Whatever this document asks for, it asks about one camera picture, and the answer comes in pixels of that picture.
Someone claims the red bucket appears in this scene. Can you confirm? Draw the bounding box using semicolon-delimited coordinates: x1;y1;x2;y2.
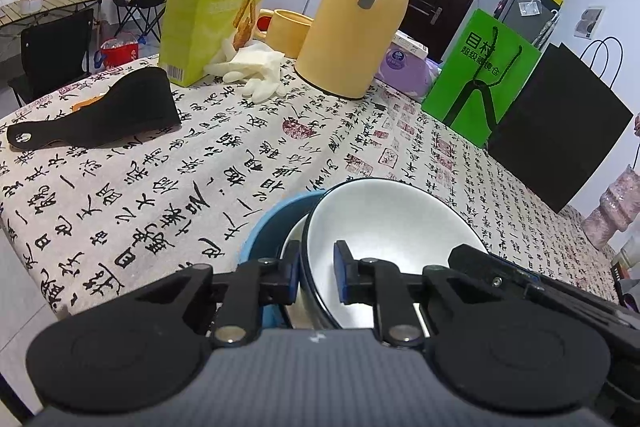
99;33;142;68

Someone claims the black folding chair with clothes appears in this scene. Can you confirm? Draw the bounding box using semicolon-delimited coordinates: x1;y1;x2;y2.
111;0;175;45

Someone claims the purple tissue pack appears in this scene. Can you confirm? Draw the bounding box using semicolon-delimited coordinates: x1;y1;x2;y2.
375;42;443;100

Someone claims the flat white box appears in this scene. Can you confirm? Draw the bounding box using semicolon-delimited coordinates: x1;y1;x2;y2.
392;31;430;58

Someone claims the white rubber glove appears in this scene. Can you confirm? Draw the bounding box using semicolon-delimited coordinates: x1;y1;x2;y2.
241;62;289;106
202;44;283;82

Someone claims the yellow-green snack box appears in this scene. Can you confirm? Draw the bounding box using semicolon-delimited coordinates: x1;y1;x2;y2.
158;0;275;88

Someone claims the small orange item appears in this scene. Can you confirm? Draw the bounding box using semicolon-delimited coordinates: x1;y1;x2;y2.
71;93;108;112

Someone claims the black paper bag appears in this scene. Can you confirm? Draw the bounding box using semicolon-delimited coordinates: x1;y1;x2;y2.
487;36;635;214

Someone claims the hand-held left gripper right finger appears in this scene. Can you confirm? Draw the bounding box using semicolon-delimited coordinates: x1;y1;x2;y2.
332;240;481;348

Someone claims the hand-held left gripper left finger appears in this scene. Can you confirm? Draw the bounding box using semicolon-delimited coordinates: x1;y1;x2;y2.
132;239;303;348

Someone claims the wooden folding table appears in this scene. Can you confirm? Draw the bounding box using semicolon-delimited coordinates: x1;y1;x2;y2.
0;0;128;30

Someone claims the white bowl with black rim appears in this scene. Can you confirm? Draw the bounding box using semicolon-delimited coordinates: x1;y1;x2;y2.
299;178;491;330
279;214;313;330

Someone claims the pink ceramic vase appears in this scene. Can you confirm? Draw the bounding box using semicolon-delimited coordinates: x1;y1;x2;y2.
581;167;640;250

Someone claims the green paper bag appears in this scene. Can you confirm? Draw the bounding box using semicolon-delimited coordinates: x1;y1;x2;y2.
421;8;543;149

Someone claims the blue bowl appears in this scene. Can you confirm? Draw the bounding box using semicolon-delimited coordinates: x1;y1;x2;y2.
242;191;328;332

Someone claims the grey fridge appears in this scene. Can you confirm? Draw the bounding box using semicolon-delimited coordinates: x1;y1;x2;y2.
495;0;561;50

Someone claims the yellow thermos jug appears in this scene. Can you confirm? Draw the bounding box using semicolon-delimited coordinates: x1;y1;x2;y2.
294;0;423;100

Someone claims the yellow mug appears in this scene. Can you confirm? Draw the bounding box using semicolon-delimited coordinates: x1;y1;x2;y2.
256;8;315;59

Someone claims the black scoop tool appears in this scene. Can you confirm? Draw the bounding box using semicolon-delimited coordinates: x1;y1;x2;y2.
6;67;182;150

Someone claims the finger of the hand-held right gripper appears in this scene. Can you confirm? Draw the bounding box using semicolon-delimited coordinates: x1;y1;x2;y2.
447;244;543;294

